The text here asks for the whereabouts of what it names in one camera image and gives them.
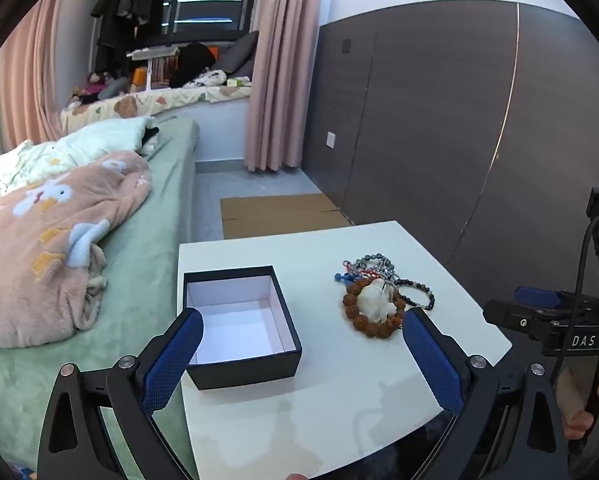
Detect black bead bracelet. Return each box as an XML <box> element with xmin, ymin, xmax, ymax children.
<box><xmin>392</xmin><ymin>277</ymin><xmax>436</xmax><ymax>311</ymax></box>

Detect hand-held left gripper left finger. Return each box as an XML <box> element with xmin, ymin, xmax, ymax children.
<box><xmin>36</xmin><ymin>307</ymin><xmax>205</xmax><ymax>480</ymax></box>

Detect white carved pendant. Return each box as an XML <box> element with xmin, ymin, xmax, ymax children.
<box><xmin>357</xmin><ymin>280</ymin><xmax>397</xmax><ymax>323</ymax></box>

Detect person's right hand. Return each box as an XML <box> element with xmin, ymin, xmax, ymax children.
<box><xmin>553</xmin><ymin>362</ymin><xmax>599</xmax><ymax>442</ymax></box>

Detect printed window seat cushion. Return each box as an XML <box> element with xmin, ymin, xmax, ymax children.
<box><xmin>60</xmin><ymin>85</ymin><xmax>252</xmax><ymax>133</ymax></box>

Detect pink curtain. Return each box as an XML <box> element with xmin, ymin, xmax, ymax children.
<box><xmin>244</xmin><ymin>0</ymin><xmax>326</xmax><ymax>173</ymax></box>
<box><xmin>0</xmin><ymin>0</ymin><xmax>72</xmax><ymax>153</ymax></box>

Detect row of books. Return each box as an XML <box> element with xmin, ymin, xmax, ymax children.
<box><xmin>152</xmin><ymin>55</ymin><xmax>180</xmax><ymax>86</ymax></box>

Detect black jewelry box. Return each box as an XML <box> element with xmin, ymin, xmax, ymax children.
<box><xmin>183</xmin><ymin>266</ymin><xmax>303</xmax><ymax>391</ymax></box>

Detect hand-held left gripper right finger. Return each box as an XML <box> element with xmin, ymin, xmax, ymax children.
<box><xmin>402</xmin><ymin>307</ymin><xmax>570</xmax><ymax>480</ymax></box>

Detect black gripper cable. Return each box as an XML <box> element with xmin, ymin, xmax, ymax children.
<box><xmin>574</xmin><ymin>215</ymin><xmax>599</xmax><ymax>306</ymax></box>

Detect pink printed fleece blanket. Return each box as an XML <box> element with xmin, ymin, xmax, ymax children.
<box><xmin>0</xmin><ymin>150</ymin><xmax>153</xmax><ymax>348</ymax></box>

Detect white printed cloth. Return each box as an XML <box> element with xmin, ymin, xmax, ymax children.
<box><xmin>194</xmin><ymin>67</ymin><xmax>228</xmax><ymax>87</ymax></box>

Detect red wires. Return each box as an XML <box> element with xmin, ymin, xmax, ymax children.
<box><xmin>342</xmin><ymin>260</ymin><xmax>380</xmax><ymax>282</ymax></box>

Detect brown wooden bead bracelet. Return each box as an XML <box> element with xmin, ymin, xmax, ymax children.
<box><xmin>342</xmin><ymin>280</ymin><xmax>407</xmax><ymax>339</ymax></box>

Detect white printed quilt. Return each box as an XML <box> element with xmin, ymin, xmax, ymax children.
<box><xmin>0</xmin><ymin>116</ymin><xmax>157</xmax><ymax>202</ymax></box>

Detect grey pillow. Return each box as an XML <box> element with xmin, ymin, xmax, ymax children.
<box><xmin>212</xmin><ymin>30</ymin><xmax>260</xmax><ymax>77</ymax></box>

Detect silver chain necklace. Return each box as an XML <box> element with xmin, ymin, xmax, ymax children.
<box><xmin>379</xmin><ymin>262</ymin><xmax>401</xmax><ymax>289</ymax></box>

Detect plush toys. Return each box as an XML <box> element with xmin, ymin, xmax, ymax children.
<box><xmin>72</xmin><ymin>71</ymin><xmax>130</xmax><ymax>107</ymax></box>

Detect black bag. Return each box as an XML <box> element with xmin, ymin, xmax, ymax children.
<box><xmin>169</xmin><ymin>42</ymin><xmax>216</xmax><ymax>88</ymax></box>

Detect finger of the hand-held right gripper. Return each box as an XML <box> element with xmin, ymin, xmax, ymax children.
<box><xmin>514</xmin><ymin>286</ymin><xmax>587</xmax><ymax>312</ymax></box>
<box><xmin>482</xmin><ymin>299</ymin><xmax>555</xmax><ymax>342</ymax></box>

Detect bed with green sheet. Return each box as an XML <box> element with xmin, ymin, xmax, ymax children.
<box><xmin>0</xmin><ymin>115</ymin><xmax>200</xmax><ymax>468</ymax></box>

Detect white folding stand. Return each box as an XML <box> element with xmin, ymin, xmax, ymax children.
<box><xmin>126</xmin><ymin>46</ymin><xmax>180</xmax><ymax>92</ymax></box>

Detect grey bead bracelet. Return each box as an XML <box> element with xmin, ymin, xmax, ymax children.
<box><xmin>352</xmin><ymin>254</ymin><xmax>396</xmax><ymax>281</ymax></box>

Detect dark hanging clothes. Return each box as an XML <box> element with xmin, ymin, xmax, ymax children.
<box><xmin>90</xmin><ymin>0</ymin><xmax>162</xmax><ymax>68</ymax></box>

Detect flat brown cardboard sheet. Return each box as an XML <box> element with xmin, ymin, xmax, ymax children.
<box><xmin>220</xmin><ymin>192</ymin><xmax>353</xmax><ymax>241</ymax></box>

